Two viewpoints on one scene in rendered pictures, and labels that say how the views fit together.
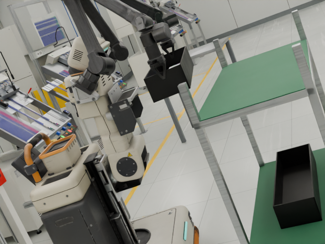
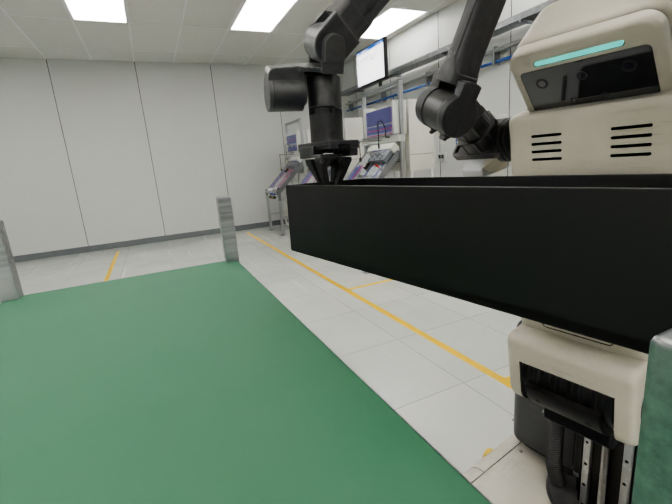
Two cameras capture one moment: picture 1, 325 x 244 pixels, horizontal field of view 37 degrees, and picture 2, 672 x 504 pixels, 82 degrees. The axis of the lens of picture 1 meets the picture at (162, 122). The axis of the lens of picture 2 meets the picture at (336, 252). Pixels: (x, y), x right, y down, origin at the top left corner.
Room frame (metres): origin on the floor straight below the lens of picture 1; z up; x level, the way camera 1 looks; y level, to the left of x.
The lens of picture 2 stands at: (2.55, -0.57, 1.16)
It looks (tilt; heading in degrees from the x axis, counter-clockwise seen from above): 13 degrees down; 135
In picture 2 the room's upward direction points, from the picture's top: 5 degrees counter-clockwise
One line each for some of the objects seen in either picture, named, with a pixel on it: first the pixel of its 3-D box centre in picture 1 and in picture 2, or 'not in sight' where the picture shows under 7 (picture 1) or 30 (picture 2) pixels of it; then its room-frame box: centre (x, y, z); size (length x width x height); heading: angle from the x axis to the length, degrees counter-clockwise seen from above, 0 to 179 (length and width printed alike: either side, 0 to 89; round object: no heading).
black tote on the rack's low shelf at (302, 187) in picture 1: (296, 182); not in sight; (2.08, -0.47, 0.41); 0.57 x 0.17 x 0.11; 159
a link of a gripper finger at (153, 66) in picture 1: (160, 68); (332, 173); (2.06, -0.08, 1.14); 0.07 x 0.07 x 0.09; 79
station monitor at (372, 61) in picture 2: not in sight; (375, 66); (-0.20, 2.97, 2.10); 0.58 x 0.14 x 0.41; 159
